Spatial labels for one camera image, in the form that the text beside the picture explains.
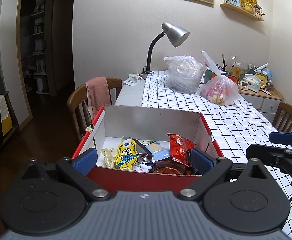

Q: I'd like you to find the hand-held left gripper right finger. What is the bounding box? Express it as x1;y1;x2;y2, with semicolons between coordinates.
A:
177;147;274;202

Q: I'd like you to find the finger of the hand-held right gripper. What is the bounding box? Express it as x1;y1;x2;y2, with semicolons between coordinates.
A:
246;144;292;173
269;131;292;146

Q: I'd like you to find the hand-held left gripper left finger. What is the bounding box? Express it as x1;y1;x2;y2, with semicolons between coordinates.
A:
16;148;111;202

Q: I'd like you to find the pale yellow snack packet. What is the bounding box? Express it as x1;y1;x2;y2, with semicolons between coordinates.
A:
100;148;117;168

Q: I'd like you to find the red snack packet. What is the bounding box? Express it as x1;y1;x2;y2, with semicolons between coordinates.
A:
167;133;196;168

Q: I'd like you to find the shiny brown-red snack packet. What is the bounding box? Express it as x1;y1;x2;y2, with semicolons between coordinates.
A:
150;158;195;175

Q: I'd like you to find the yellow cartoon snack packet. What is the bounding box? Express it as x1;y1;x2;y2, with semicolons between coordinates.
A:
114;139;139;171

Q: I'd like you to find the light blue snack packet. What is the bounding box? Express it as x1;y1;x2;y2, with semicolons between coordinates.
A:
144;142;171;162

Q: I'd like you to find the red cardboard box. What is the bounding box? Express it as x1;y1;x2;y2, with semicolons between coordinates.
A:
72;104;224;195

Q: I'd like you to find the silver snack packet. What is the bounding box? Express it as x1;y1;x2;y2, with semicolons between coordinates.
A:
121;136;156;157

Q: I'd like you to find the white and blue snack packet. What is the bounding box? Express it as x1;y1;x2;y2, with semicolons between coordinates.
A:
131;162;153;173

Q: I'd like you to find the slatted wooden chair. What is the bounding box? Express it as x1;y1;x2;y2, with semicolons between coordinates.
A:
272;102;292;150

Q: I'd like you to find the grey cabinet with wooden top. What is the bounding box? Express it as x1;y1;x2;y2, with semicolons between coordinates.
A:
238;85;284;125

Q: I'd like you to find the wooden chair with towel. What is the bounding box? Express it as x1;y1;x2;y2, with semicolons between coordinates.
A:
66;77;123;140

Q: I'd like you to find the black-checked white tablecloth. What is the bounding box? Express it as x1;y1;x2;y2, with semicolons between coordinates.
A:
141;70;292;240

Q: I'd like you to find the white and green tissue pack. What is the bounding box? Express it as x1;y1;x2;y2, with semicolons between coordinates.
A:
245;74;261;90

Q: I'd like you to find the pink towel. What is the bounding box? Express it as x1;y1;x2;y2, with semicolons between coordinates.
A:
84;77;111;120

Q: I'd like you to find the pink plastic bag of food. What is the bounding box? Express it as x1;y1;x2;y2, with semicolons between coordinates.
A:
198;51;241;106

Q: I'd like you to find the clear plastic bag with container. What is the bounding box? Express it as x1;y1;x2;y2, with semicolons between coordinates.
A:
163;55;204;95

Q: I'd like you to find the orange drink bottle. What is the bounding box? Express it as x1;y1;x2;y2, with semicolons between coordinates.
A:
232;62;242;79

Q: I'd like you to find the green and orange pencil case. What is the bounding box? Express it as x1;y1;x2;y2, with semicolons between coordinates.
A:
203;68;238;85

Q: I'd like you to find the armchair with yellow cover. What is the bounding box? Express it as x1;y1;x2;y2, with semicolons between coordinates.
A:
0;66;21;168

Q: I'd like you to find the clear packet on table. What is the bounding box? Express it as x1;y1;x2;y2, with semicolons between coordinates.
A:
123;73;143;85

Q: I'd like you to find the silver desk lamp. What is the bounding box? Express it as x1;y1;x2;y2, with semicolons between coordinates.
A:
139;22;190;80

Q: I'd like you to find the bookshelf in doorway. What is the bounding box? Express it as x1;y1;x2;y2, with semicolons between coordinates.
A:
21;0;47;93

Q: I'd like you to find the gold ornament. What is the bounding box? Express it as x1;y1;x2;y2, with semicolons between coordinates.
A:
239;0;257;12

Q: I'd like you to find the wooden wall shelf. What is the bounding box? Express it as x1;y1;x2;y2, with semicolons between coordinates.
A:
220;0;265;22

